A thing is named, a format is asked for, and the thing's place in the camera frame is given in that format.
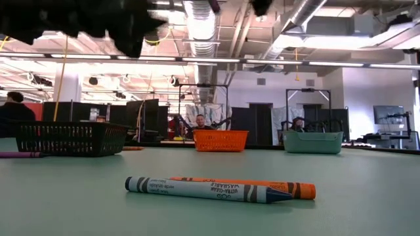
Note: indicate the black curtain panel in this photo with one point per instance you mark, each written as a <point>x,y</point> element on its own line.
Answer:
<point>249,124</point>

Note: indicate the black wall monitor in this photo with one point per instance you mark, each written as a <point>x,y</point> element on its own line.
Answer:
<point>388,114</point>

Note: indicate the person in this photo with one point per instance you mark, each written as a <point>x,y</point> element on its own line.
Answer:
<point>298,124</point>
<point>200,121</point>
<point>13,113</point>

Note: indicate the corrugated silver duct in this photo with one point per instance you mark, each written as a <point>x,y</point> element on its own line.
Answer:
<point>203,32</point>

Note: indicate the white pillar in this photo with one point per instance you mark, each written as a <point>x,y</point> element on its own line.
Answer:
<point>67,88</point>

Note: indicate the black frame stand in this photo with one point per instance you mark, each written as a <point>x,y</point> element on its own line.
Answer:
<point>203,85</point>
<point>308,90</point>

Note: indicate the orange mesh basket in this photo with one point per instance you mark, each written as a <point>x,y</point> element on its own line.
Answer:
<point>220,141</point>

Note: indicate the purple crayon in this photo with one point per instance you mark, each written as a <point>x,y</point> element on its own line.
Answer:
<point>19,154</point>

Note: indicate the teal plastic bin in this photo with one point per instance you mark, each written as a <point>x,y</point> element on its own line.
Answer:
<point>313,144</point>

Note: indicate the black mesh basket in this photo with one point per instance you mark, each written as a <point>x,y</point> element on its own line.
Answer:
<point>65,124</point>

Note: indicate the teal table mat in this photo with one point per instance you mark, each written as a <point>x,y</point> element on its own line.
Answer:
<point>98,216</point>

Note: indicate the orange crayon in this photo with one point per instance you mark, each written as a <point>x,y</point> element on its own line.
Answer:
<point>133,148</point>
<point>303,191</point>

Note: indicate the black partition panels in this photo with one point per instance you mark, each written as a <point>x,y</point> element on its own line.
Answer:
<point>151,114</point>

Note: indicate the crumpled white sheet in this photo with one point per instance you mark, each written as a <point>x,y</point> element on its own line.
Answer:
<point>210,111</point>

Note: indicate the red partition panel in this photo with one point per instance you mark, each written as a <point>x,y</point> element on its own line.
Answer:
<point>37,111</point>

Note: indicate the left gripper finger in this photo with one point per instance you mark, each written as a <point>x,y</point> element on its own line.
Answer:
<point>133,44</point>
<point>138,16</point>

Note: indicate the long ceiling light strip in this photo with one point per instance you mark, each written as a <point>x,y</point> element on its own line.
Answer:
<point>213,60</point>

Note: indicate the neighbouring work table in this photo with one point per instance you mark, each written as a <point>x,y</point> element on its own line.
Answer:
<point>387,141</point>

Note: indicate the blue green crayon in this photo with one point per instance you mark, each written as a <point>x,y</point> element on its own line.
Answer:
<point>197,189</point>

